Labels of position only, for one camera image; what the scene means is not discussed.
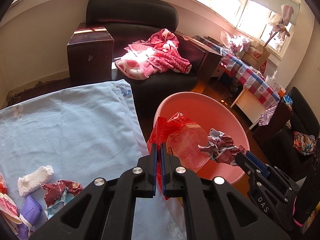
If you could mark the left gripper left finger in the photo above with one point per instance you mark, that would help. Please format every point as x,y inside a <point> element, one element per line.
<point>146,181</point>

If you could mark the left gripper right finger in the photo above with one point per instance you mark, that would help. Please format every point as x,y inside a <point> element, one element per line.
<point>172,187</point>

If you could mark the red plastic snack wrapper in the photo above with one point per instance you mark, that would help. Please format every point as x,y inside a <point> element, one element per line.
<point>182,138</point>

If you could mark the dark red paper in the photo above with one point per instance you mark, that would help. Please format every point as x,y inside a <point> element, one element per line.
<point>221,148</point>

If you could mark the light blue cloth table cover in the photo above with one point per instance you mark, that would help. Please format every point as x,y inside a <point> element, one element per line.
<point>91,135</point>

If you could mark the pink plastic bucket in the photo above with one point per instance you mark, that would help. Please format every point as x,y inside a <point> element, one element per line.
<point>208,113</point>

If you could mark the crumpled red floral paper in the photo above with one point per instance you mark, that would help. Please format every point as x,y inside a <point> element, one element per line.
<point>59,194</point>

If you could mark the checkered cloth covered table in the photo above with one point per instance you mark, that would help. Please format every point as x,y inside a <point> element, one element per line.
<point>257,95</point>

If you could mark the pink polka dot blanket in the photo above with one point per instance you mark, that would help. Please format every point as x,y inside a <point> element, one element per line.
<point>156,55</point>

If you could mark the purple face mask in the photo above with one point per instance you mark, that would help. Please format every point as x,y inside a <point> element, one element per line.
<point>29,216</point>

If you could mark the dark wooden side cabinet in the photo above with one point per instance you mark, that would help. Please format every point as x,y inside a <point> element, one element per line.
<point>90,55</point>

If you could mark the brown paper shopping bag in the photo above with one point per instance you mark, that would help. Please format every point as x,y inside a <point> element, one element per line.
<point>256,55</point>

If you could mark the clear plastic bag on table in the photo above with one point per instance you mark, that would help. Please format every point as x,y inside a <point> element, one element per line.
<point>235,44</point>

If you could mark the black leather armchair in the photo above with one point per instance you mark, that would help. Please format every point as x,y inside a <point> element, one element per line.
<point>128,21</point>

